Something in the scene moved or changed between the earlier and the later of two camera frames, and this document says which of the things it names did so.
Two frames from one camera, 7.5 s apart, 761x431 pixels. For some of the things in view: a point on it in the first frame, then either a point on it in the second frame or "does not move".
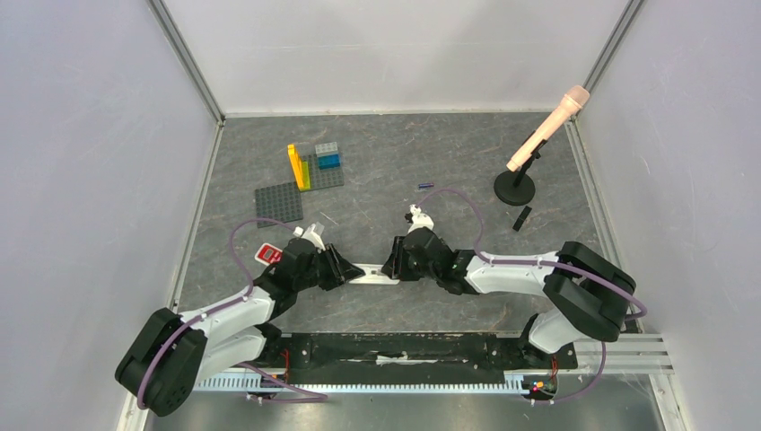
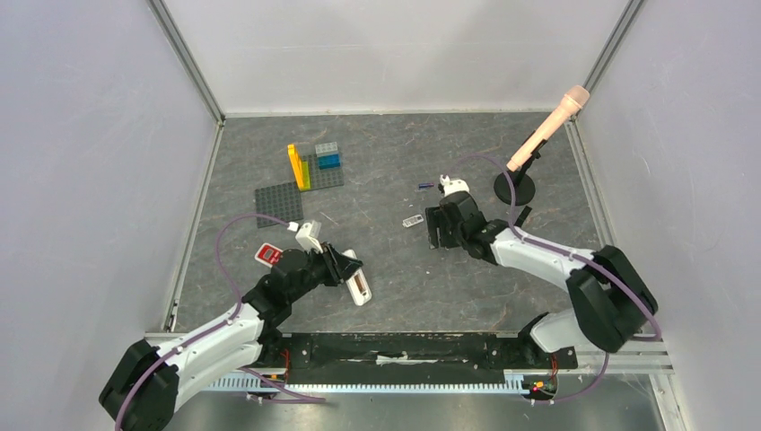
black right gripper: x=406 y=260 → x=448 y=215
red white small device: x=268 y=254 does not move
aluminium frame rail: x=189 y=57 does not move
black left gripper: x=339 y=269 does not move
